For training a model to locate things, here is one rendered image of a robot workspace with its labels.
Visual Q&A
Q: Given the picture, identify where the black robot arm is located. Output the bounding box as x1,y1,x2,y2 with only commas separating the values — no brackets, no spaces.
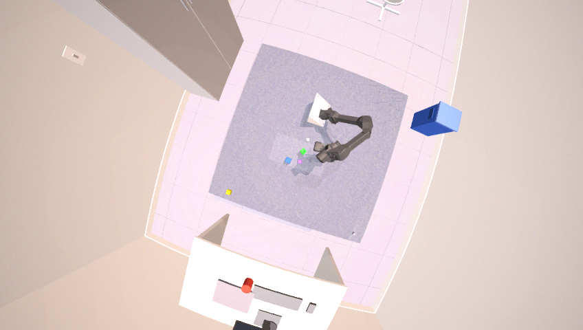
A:
316,108,373,164

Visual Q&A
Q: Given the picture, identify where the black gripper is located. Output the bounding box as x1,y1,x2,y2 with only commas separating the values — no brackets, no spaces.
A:
313,141,330,152

